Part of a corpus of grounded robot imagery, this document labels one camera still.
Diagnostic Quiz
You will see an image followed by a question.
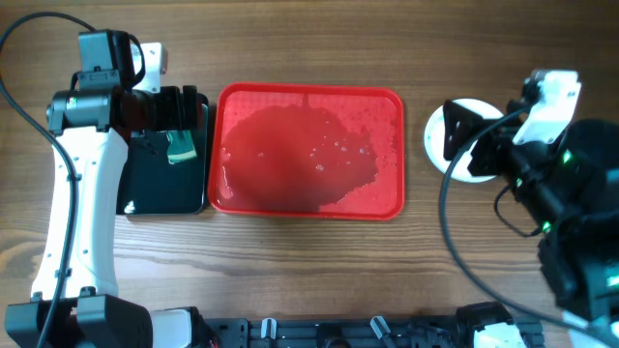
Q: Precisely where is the white plate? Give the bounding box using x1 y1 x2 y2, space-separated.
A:
424 99 503 184

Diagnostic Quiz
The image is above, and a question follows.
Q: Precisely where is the green yellow sponge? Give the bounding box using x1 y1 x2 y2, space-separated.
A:
166 130 197 164

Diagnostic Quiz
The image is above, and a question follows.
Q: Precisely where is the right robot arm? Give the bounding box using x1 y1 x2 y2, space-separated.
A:
439 101 618 347

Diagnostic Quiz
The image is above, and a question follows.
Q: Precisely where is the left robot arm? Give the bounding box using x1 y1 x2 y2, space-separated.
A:
5 86 216 347

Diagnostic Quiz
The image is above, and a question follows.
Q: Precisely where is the black tray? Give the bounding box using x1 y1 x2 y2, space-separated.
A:
116 92 214 216

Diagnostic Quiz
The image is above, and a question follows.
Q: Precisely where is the red tray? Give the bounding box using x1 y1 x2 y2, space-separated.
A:
207 82 405 220

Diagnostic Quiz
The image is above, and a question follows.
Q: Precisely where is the black mounting rail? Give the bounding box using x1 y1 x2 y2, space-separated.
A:
192 313 545 348

